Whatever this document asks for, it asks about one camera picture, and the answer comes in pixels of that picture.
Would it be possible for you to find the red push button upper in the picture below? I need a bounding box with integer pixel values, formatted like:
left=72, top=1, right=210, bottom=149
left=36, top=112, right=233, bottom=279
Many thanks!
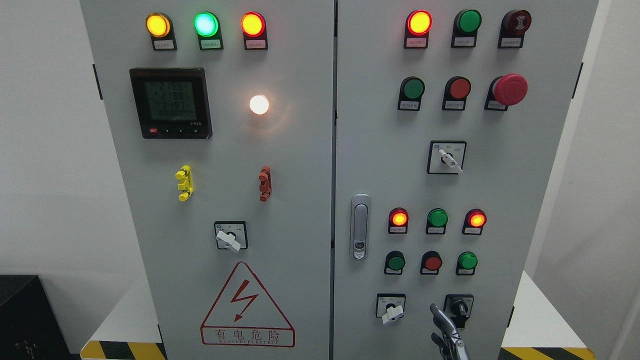
left=441, top=76, right=472, bottom=111

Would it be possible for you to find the red electrical warning sticker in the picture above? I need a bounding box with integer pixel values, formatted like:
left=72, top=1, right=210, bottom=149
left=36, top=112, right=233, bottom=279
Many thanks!
left=200, top=261, right=296, bottom=347

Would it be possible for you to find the red emergency stop button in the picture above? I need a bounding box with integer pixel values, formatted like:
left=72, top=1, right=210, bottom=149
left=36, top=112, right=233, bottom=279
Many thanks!
left=484, top=73, right=528, bottom=112

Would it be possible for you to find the green push button lower left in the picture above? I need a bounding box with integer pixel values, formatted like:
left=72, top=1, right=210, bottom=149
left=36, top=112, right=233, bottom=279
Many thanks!
left=384, top=250, right=406, bottom=275

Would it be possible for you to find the yellow terminal clip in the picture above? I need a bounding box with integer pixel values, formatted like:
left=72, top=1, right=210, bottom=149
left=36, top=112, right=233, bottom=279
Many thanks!
left=174, top=164, right=194, bottom=202

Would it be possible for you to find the black box lower left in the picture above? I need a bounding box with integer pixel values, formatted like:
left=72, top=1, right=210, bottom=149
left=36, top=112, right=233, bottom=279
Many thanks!
left=0, top=275, right=72, bottom=360

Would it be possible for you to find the white lower selector switch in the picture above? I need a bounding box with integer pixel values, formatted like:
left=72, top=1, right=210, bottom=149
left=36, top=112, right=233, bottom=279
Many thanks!
left=375, top=292, right=407, bottom=326

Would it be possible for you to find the dark red buzzer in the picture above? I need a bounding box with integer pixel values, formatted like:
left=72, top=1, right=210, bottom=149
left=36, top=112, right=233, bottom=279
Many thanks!
left=497, top=9, right=531, bottom=49

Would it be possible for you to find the red push button lower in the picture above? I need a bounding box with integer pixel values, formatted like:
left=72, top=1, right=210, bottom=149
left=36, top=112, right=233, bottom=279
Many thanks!
left=419, top=250, right=442, bottom=275

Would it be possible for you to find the left door selector switch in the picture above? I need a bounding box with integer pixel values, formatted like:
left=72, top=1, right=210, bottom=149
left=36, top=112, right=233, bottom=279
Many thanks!
left=214, top=221, right=249, bottom=254

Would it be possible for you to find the red push button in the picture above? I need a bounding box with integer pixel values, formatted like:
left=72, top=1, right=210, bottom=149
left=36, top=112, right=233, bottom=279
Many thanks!
left=419, top=250, right=442, bottom=275
left=441, top=76, right=472, bottom=111

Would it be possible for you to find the yellow indicator light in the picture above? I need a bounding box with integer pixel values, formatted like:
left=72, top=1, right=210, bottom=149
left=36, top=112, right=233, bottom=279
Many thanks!
left=145, top=12, right=178, bottom=51

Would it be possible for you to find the black digital power meter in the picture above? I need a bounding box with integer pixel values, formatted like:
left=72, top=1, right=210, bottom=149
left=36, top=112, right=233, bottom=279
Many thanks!
left=129, top=67, right=213, bottom=139

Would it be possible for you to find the upper right selector switch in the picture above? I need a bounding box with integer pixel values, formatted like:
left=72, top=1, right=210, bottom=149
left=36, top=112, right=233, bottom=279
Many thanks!
left=427, top=140, right=467, bottom=174

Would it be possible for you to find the grey electrical cabinet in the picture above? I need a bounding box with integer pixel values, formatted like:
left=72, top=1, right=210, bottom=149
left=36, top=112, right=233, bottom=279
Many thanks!
left=80, top=0, right=599, bottom=360

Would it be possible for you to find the red lit indicator light left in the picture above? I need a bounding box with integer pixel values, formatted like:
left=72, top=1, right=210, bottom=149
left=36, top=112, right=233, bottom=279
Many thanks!
left=240, top=11, right=268, bottom=51

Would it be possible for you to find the green light top right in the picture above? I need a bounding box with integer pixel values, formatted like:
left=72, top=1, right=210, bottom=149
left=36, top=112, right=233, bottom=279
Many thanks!
left=450, top=9, right=482, bottom=48

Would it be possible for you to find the white platform with hazard stripes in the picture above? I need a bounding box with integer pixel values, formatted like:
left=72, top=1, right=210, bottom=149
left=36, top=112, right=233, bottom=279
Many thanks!
left=78, top=273, right=595, bottom=360

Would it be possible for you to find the green lit indicator light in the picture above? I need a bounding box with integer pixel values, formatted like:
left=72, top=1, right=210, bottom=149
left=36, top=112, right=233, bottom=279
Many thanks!
left=193, top=11, right=224, bottom=51

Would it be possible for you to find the red terminal clip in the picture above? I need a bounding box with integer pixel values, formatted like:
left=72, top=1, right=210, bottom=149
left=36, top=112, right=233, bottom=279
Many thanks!
left=258, top=165, right=272, bottom=202

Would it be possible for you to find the green push button upper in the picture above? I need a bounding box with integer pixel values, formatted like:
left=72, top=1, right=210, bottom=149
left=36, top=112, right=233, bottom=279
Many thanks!
left=397, top=76, right=425, bottom=112

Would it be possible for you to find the red lit light lower left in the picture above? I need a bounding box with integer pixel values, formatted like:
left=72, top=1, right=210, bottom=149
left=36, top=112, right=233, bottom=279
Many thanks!
left=387, top=207, right=409, bottom=234

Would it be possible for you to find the green light lower middle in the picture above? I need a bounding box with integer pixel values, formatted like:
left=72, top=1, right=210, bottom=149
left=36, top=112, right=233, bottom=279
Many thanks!
left=425, top=208, right=449, bottom=235

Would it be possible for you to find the silver door handle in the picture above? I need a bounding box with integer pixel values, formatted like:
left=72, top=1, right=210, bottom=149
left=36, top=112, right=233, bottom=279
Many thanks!
left=349, top=193, right=371, bottom=260

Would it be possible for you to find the green push button lower right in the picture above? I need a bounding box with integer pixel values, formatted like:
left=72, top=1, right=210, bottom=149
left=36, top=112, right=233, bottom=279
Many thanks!
left=455, top=251, right=479, bottom=276

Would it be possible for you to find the white lit indicator light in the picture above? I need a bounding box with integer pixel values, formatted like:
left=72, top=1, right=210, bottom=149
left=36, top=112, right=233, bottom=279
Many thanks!
left=249, top=95, right=270, bottom=116

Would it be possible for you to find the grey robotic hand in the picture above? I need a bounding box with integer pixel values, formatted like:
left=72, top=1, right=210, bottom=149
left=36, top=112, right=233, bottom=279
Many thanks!
left=429, top=303, right=470, bottom=360

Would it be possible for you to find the green push button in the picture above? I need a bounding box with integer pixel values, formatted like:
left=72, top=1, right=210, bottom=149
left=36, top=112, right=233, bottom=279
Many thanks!
left=384, top=250, right=406, bottom=275
left=455, top=251, right=479, bottom=276
left=397, top=76, right=425, bottom=112

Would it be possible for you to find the red lit light lower right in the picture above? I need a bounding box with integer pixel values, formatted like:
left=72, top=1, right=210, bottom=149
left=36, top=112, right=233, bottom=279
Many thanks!
left=461, top=208, right=487, bottom=236

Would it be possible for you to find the red lit light top right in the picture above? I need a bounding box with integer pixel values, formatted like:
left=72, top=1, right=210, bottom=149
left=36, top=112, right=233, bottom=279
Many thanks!
left=403, top=9, right=433, bottom=49

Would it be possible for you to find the black key selector switch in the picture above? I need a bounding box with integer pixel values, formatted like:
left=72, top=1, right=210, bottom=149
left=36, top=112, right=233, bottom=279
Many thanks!
left=443, top=294, right=474, bottom=330

